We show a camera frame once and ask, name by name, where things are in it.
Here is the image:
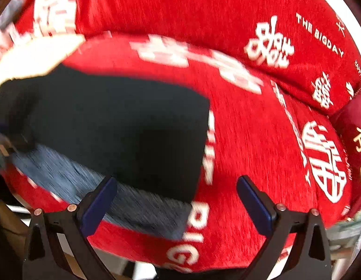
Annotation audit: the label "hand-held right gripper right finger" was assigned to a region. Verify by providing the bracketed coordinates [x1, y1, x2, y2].
[236, 175, 332, 280]

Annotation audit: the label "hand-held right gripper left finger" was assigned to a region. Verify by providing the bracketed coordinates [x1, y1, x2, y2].
[21, 176, 118, 280]

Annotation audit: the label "black pants with blue pattern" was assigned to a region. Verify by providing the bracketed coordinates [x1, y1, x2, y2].
[0, 64, 211, 241]

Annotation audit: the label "red printed sofa seat cover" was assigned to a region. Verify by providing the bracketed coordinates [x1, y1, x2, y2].
[0, 32, 356, 273]

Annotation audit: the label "green grey patterned cloth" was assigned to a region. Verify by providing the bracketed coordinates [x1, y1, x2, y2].
[326, 208, 361, 259]

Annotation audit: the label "white grey patterned blanket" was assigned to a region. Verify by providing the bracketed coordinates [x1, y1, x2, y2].
[0, 0, 85, 94]

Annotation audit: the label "dark red pillow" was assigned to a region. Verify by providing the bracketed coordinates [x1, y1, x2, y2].
[329, 84, 361, 219]

